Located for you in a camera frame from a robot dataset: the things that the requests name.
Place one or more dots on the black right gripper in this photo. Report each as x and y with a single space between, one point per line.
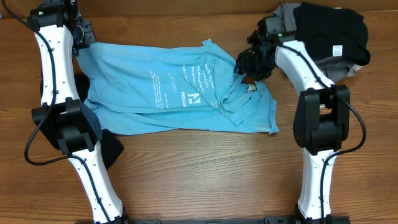
242 63

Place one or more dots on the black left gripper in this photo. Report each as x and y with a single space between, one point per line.
89 37

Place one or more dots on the light blue printed t-shirt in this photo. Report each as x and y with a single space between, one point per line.
139 90

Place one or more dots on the beige folded garment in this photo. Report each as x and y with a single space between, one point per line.
353 70

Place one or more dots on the brown cardboard back panel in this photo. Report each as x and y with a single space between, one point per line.
96 8

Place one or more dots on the grey folded garment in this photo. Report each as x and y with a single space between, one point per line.
335 68

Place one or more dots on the black folded t-shirt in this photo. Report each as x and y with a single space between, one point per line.
328 32

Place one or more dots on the black garment on left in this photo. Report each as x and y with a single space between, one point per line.
109 149

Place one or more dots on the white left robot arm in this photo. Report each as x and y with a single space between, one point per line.
53 23

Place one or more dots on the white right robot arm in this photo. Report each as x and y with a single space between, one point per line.
321 118

